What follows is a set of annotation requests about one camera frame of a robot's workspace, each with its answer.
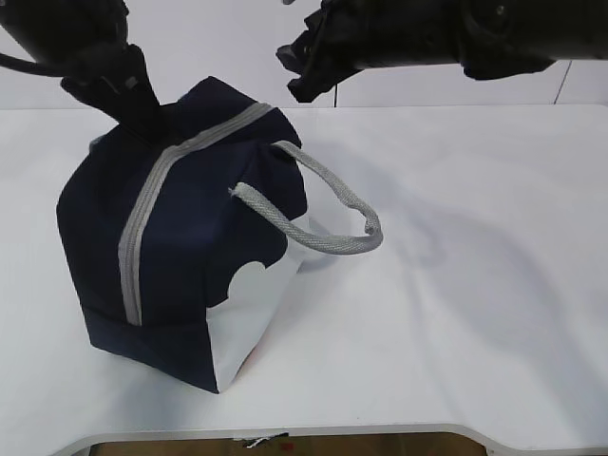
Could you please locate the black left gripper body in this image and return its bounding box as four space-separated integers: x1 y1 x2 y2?
1 0 147 109

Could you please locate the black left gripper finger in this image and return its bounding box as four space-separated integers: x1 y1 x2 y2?
102 80 174 144

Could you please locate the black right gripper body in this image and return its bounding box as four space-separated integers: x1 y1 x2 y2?
303 1 463 90

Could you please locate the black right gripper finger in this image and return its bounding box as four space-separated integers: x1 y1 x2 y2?
287 71 341 102
275 37 316 74

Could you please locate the navy insulated lunch bag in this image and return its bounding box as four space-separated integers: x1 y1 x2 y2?
56 77 383 393

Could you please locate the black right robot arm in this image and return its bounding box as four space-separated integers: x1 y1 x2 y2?
275 0 607 103

